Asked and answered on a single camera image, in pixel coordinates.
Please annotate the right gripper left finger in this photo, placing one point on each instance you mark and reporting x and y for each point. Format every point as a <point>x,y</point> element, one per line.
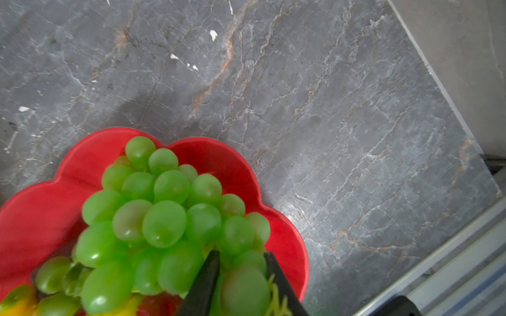
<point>200,297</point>

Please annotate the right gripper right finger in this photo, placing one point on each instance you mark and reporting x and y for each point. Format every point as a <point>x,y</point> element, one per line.
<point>284,300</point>

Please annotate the green fake grapes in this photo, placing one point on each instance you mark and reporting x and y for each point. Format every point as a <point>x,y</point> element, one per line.
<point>150,229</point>

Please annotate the red flower-shaped plate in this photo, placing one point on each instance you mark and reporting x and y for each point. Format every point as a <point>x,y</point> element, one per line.
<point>45,219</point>

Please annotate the yellow fake bell pepper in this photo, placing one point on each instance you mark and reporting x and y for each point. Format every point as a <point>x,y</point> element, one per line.
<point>22,300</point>

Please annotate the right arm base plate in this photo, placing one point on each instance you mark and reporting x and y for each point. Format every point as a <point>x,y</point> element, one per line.
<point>399,306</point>

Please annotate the aluminium mounting rail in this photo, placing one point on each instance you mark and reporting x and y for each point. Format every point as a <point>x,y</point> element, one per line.
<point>465,276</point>

